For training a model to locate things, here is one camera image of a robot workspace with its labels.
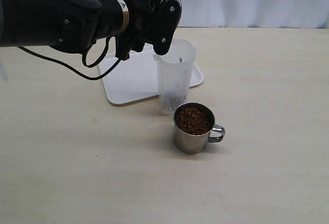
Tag clear plastic tall container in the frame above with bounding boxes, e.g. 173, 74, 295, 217
153, 39, 196, 115

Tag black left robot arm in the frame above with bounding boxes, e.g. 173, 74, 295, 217
1, 0, 182, 61

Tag black cable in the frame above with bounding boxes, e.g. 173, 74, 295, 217
17, 35, 123, 81

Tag white plastic tray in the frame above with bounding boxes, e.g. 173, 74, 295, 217
98, 46, 205, 106

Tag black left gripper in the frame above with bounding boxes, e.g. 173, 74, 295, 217
116, 0, 182, 60

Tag right steel mug with kibble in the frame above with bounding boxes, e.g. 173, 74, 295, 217
173, 102, 226, 155

